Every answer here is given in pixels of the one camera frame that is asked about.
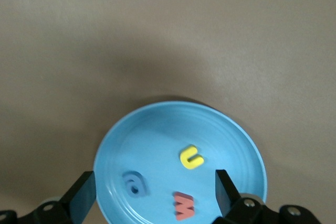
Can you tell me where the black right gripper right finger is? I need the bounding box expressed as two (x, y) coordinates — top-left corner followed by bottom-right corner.
(212, 169), (279, 224)

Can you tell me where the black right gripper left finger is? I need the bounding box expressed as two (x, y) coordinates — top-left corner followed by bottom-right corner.
(18, 170), (97, 224)

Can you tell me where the red foam letter w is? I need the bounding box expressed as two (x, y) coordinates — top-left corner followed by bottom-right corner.
(173, 191), (195, 221)

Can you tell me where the yellow foam letter u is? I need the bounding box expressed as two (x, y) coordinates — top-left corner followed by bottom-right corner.
(180, 144), (205, 169)

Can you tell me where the blue foam letter a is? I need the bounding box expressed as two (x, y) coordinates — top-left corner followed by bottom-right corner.
(122, 170), (148, 198)

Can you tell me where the blue plate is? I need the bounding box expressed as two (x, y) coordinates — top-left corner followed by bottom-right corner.
(93, 100), (268, 224)

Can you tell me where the brown table cover sheet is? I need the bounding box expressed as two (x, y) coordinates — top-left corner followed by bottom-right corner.
(0, 0), (336, 224)

